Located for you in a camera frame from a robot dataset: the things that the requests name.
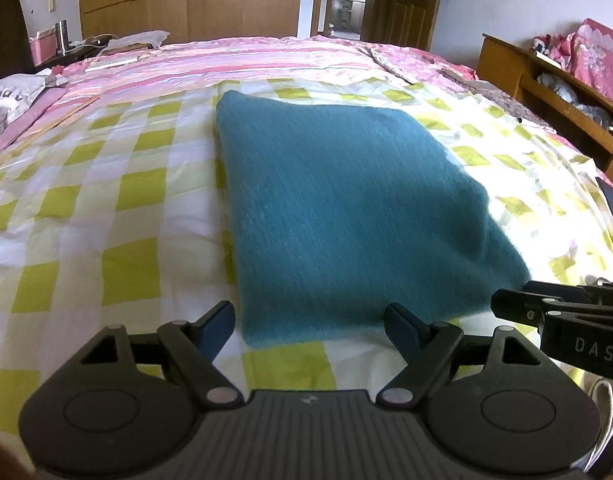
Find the dark wooden headboard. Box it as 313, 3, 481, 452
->
0, 0, 34, 83

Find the white folded cloth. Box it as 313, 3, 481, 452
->
99, 30, 170, 55

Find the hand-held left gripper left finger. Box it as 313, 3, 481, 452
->
79, 301, 244, 407

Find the wooden wardrobe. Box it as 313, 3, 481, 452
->
78, 0, 307, 47

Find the teal knit sweater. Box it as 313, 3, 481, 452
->
215, 90, 532, 348

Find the white book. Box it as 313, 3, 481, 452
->
85, 55, 150, 72

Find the pink plastic basket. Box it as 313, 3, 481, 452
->
29, 27, 62, 66

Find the clear plastic bag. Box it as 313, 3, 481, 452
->
537, 72, 613, 136

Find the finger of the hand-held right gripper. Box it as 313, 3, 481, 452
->
524, 280, 613, 300
491, 289, 613, 331

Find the dark wooden nightstand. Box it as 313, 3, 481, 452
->
34, 42, 107, 69

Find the dark wooden door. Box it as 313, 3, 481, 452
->
361, 0, 446, 51

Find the grey dotted pillow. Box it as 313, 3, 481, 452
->
0, 72, 70, 143

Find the lilac pillowcase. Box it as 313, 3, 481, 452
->
0, 87, 87, 156

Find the pink striped blanket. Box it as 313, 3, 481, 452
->
0, 35, 557, 133

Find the yellow white checked bedsheet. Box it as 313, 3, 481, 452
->
0, 77, 613, 441

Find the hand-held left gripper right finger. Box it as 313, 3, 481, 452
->
377, 302, 542, 407

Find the wooden side cabinet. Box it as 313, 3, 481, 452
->
477, 33, 613, 171

